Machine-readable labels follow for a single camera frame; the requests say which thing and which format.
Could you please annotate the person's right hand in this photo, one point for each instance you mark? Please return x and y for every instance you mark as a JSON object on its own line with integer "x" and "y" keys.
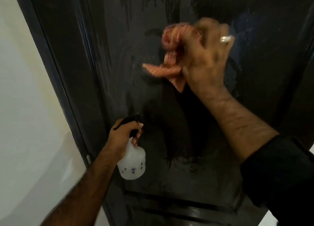
{"x": 206, "y": 61}

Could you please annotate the person's left hand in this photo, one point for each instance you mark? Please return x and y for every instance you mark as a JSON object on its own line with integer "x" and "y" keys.
{"x": 120, "y": 140}

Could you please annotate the white spray bottle black trigger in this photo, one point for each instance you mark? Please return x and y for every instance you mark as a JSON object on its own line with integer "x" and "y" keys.
{"x": 132, "y": 164}

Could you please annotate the orange checked cloth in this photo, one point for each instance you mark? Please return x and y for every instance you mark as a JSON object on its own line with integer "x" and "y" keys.
{"x": 171, "y": 61}

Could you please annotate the black wooden door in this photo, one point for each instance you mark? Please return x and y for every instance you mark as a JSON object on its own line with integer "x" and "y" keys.
{"x": 171, "y": 135}

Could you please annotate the person's left forearm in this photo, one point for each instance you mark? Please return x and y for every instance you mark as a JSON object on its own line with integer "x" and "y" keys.
{"x": 78, "y": 194}

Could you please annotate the black right sleeve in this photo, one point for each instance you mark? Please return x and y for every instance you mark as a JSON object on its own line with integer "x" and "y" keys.
{"x": 282, "y": 176}

